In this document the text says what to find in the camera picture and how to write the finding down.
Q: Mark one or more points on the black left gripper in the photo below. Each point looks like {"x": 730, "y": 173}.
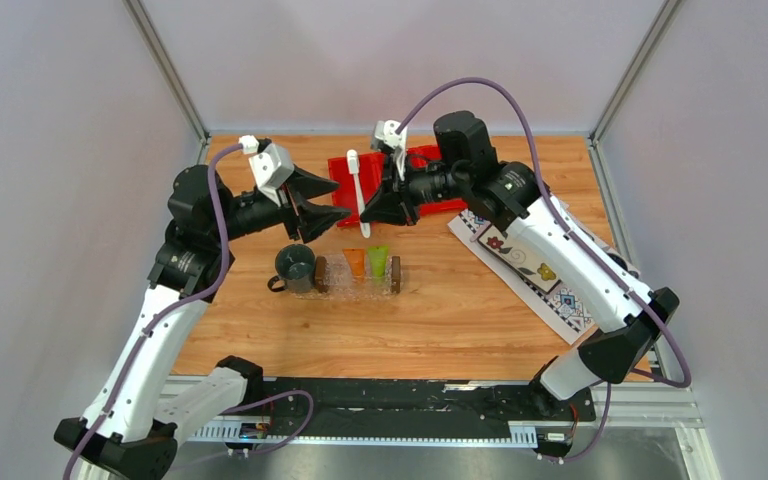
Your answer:
{"x": 314, "y": 221}

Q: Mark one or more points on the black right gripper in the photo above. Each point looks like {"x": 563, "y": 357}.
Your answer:
{"x": 392, "y": 208}

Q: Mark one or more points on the green toothpaste tube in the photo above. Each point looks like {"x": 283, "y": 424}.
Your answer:
{"x": 378, "y": 257}

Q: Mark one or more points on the white toothbrush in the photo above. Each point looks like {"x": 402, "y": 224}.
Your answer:
{"x": 353, "y": 166}

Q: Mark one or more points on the orange toothpaste tube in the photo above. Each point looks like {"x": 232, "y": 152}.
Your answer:
{"x": 356, "y": 260}

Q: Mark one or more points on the dark grey mug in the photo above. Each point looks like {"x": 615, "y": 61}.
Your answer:
{"x": 294, "y": 266}

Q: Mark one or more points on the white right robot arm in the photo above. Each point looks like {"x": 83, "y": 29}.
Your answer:
{"x": 628, "y": 313}

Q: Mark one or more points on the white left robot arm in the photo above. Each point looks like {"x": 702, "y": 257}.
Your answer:
{"x": 128, "y": 431}

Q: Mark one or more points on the clear textured acrylic tray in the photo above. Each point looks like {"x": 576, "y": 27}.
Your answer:
{"x": 333, "y": 280}

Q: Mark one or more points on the floral square plate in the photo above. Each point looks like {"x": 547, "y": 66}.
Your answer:
{"x": 520, "y": 258}

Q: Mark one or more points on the patterned white cloth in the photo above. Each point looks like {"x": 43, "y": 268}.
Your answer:
{"x": 562, "y": 310}

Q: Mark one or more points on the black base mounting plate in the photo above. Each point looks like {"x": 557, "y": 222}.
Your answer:
{"x": 344, "y": 408}

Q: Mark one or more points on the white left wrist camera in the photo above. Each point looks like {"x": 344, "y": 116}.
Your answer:
{"x": 270, "y": 164}

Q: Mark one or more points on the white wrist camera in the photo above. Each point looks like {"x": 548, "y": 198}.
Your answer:
{"x": 270, "y": 164}
{"x": 390, "y": 137}

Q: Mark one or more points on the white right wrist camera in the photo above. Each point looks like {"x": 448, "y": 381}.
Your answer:
{"x": 390, "y": 137}

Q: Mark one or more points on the aluminium frame rail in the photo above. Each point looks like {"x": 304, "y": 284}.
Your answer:
{"x": 243, "y": 410}

